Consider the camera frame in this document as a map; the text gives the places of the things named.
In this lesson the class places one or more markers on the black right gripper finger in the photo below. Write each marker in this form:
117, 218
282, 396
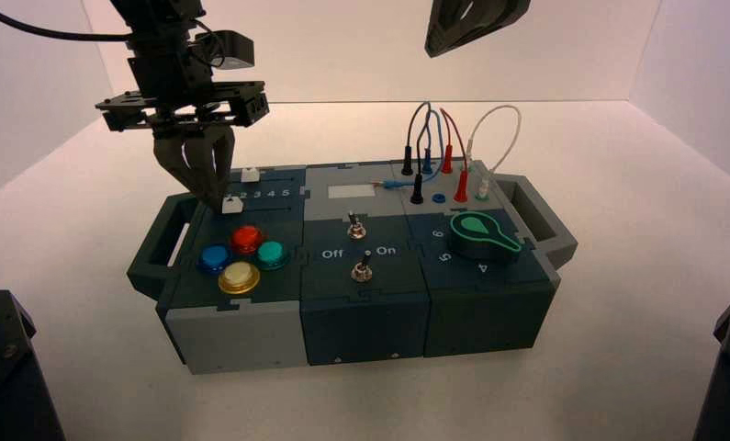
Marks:
498, 18

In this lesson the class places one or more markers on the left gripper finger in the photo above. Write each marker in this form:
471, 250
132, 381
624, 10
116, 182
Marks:
173, 158
226, 158

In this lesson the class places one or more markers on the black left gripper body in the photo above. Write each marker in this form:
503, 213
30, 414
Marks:
176, 103

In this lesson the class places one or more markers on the white slider knob upward arrow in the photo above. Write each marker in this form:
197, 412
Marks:
232, 206

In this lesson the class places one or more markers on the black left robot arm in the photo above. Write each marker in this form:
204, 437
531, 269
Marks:
158, 24

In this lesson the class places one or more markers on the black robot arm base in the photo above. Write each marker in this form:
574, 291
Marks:
729, 377
5, 377

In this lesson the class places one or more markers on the white slider knob downward arrow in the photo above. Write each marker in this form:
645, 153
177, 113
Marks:
250, 175

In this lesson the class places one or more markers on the red push button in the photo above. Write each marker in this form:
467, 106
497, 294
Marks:
247, 238

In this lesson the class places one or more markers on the blue push button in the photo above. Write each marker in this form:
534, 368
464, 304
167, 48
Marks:
213, 258

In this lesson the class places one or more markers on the teal push button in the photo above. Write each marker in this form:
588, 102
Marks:
272, 254

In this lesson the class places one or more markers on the yellow push button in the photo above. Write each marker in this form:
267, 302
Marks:
238, 278

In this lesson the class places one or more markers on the blue jack socket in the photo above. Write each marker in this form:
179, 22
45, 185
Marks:
439, 198

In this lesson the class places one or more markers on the teal and grey task box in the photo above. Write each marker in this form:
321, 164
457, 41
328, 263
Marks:
364, 316

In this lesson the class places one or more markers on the green rotary knob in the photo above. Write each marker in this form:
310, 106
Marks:
480, 240

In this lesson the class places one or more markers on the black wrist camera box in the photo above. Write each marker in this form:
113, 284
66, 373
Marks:
234, 50

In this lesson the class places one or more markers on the metal toggle switch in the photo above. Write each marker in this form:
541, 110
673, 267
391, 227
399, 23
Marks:
356, 228
361, 271

